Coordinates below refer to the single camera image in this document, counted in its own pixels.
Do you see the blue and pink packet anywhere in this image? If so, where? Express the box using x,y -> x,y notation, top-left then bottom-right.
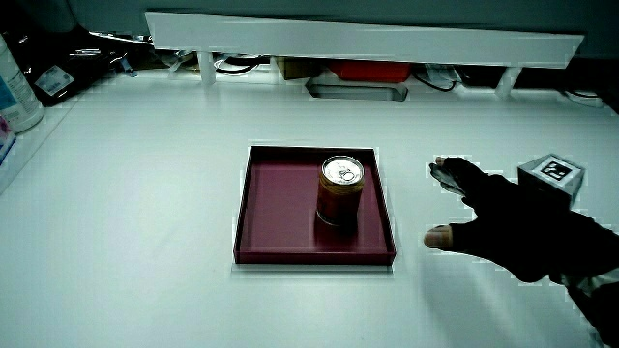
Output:
0,115 -> 18,166

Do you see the white desk shelf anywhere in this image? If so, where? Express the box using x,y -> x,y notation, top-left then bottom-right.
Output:
144,10 -> 586,101

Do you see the brown cardboard box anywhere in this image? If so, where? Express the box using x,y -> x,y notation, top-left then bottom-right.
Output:
276,56 -> 324,81

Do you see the white plastic bottle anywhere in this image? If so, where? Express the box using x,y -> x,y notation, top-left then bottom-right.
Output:
0,33 -> 45,134

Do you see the red box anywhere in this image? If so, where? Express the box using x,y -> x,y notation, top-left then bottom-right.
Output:
328,59 -> 413,83

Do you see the person's right hand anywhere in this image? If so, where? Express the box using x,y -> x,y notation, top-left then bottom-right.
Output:
424,153 -> 619,284

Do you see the person's right forearm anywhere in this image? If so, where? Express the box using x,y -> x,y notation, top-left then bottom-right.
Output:
560,268 -> 619,348

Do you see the red bull can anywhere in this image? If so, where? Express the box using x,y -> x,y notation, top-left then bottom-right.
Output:
315,154 -> 366,228

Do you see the black bag with white label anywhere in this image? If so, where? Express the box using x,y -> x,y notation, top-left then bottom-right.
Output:
4,18 -> 156,107

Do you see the black cable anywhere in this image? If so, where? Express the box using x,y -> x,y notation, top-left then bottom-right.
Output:
215,56 -> 263,76
412,65 -> 458,93

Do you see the dark red square plate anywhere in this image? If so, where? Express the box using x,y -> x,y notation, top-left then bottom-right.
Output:
233,144 -> 398,266

